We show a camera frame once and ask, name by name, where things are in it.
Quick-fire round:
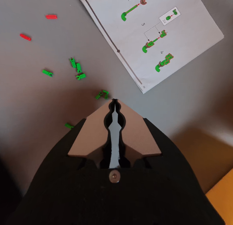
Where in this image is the white lego instruction booklet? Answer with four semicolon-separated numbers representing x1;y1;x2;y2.
73;0;225;94

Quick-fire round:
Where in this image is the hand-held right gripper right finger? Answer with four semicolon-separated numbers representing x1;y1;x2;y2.
115;99;162;168

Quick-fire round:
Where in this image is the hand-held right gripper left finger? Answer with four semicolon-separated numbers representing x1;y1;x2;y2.
68;99;116;169

